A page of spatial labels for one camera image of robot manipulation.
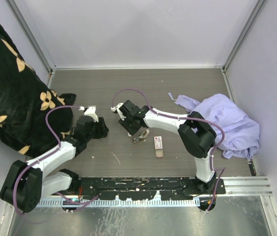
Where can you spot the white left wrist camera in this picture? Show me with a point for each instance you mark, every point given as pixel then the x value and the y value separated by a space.
pixel 91 112

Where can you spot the beige stapler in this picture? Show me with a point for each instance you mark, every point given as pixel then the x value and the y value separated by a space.
pixel 141 137

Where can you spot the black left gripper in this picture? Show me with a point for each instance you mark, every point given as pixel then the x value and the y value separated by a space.
pixel 104 130

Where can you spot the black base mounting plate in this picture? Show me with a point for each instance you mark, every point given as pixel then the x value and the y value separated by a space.
pixel 138 188

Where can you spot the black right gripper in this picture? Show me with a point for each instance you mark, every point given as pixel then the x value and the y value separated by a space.
pixel 131 131

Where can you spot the aluminium front rail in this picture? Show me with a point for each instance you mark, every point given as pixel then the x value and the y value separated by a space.
pixel 243 186

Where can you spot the lavender crumpled cloth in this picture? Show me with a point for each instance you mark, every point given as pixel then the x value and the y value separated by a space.
pixel 241 132

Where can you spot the white slotted cable duct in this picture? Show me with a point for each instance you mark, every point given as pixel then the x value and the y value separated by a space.
pixel 156 202

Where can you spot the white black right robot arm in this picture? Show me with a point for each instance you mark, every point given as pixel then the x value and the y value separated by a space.
pixel 195 132

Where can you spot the black floral blanket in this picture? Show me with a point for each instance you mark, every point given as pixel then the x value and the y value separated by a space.
pixel 33 118

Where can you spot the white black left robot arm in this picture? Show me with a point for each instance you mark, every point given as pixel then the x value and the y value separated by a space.
pixel 28 182

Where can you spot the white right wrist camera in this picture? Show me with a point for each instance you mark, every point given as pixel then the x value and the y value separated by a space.
pixel 116 109

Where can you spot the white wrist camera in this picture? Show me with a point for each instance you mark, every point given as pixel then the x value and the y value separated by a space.
pixel 91 112
pixel 116 109

